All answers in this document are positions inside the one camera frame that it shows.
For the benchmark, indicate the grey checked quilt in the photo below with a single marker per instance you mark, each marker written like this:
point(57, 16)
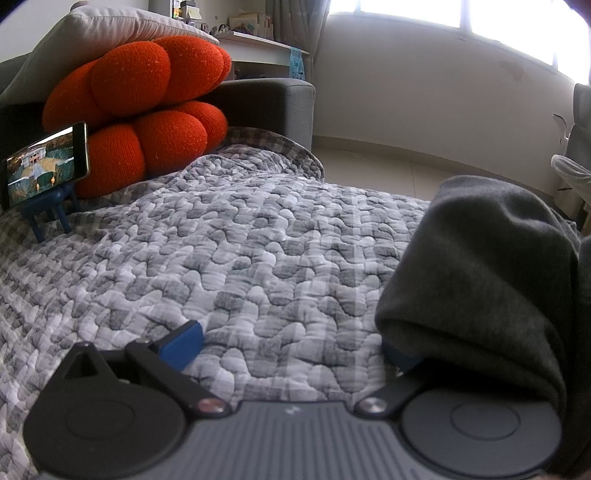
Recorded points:
point(231, 254)

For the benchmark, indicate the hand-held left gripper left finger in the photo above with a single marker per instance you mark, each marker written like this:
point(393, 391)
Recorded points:
point(184, 344)

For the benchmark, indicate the grey curtain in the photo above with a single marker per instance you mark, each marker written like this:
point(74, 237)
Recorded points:
point(295, 23)

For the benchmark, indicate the blue phone stand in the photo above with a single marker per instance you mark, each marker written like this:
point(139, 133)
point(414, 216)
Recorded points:
point(51, 207)

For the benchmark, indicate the window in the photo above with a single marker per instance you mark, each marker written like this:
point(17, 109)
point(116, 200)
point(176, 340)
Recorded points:
point(461, 18)

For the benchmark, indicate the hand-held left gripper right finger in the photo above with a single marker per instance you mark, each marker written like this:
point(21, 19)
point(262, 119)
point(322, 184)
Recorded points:
point(401, 357)

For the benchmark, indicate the smartphone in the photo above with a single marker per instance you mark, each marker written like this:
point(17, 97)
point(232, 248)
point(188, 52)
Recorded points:
point(46, 164)

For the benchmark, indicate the white pillow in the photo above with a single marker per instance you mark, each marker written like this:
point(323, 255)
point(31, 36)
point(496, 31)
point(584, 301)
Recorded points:
point(115, 27)

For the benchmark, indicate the blue printed sheet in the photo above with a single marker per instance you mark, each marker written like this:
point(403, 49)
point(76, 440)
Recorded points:
point(298, 62)

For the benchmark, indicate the grey sofa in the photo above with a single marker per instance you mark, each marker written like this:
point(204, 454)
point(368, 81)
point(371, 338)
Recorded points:
point(277, 106)

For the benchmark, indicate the white grey office chair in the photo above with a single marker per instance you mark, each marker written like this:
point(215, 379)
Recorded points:
point(575, 166)

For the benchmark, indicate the white shelf with clutter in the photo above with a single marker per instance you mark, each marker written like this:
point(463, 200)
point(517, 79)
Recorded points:
point(258, 50)

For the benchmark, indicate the orange knot cushion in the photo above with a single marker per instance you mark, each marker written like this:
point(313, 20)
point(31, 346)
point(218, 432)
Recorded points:
point(138, 92)

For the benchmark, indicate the grey shirt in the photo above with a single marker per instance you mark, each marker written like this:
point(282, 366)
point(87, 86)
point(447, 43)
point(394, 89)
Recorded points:
point(485, 277)

